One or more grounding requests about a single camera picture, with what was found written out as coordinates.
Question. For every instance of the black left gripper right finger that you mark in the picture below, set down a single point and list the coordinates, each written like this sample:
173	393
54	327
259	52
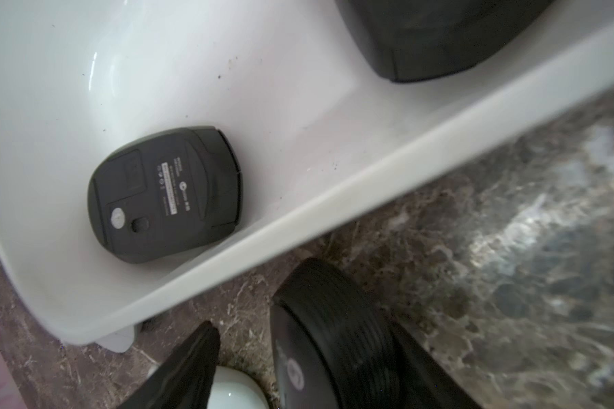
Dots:
423	382

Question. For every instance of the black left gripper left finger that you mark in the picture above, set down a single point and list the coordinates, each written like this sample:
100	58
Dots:
201	348

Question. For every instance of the black computer mouse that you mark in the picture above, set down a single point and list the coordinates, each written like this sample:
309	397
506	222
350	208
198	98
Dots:
331	347

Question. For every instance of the white plastic storage box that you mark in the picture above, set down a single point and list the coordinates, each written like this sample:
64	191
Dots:
321	139

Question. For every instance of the black mouse in box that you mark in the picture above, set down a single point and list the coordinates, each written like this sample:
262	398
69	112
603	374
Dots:
167	193
407	41

